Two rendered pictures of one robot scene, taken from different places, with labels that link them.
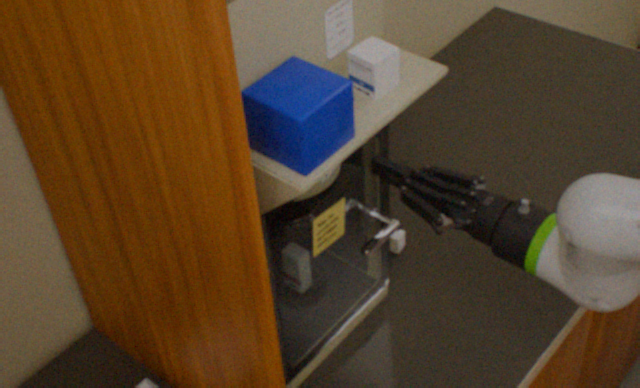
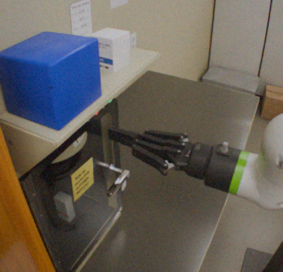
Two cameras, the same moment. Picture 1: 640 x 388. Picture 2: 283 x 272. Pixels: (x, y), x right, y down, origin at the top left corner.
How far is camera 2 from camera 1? 0.66 m
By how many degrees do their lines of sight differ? 14
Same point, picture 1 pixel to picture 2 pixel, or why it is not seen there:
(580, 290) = (271, 199)
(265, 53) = (19, 25)
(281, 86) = (31, 47)
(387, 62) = (121, 40)
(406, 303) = (132, 219)
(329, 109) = (78, 60)
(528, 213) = (227, 151)
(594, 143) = (208, 124)
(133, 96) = not seen: outside the picture
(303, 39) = (53, 22)
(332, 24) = (76, 17)
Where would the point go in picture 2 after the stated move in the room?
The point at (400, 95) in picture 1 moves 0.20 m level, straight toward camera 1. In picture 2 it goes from (132, 68) to (156, 137)
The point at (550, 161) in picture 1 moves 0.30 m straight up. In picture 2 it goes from (191, 133) to (198, 71)
